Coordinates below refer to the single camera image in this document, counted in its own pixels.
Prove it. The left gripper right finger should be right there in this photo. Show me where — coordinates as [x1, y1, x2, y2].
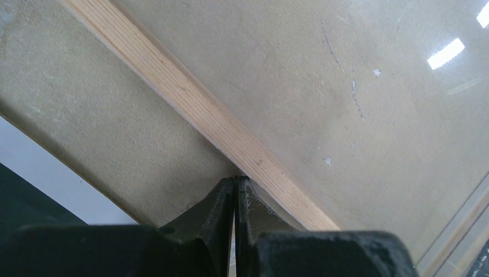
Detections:
[234, 176, 305, 276]

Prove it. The wooden picture frame with glass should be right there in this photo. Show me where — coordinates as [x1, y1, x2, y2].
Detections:
[63, 1, 488, 276]

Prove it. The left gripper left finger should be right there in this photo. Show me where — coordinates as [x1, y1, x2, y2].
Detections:
[159, 178, 234, 276]

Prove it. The printed photo sheet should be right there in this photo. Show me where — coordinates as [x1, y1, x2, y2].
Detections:
[1, 119, 136, 243]

